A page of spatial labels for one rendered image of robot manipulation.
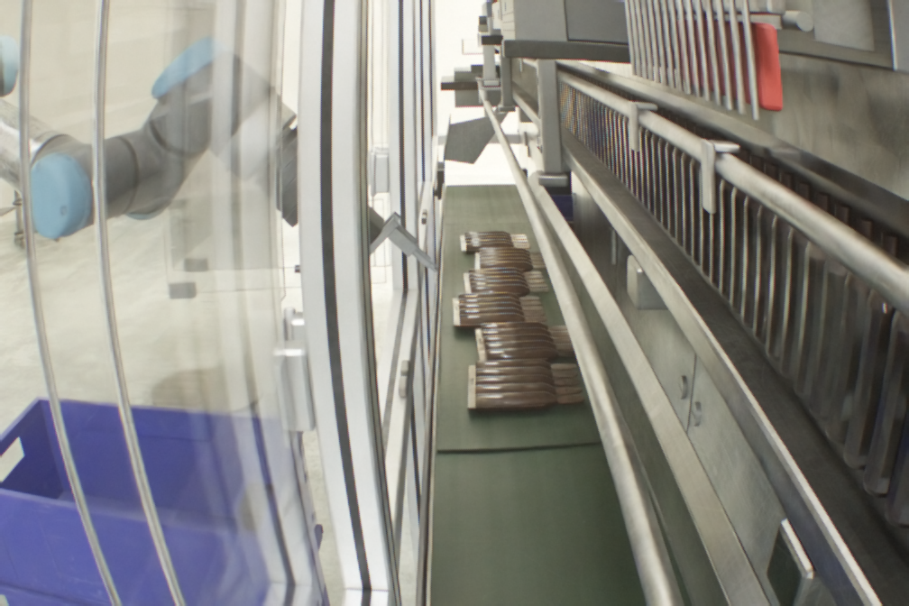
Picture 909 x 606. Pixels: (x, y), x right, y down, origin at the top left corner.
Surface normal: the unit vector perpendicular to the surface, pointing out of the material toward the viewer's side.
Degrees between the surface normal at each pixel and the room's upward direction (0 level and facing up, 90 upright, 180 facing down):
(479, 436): 2
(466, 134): 90
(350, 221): 90
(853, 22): 90
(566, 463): 2
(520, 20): 90
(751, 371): 0
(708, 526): 55
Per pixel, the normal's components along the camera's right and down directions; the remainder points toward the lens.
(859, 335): -0.54, 0.26
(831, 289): -0.89, 0.16
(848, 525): -0.03, -0.96
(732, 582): -0.84, -0.53
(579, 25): 0.01, 0.29
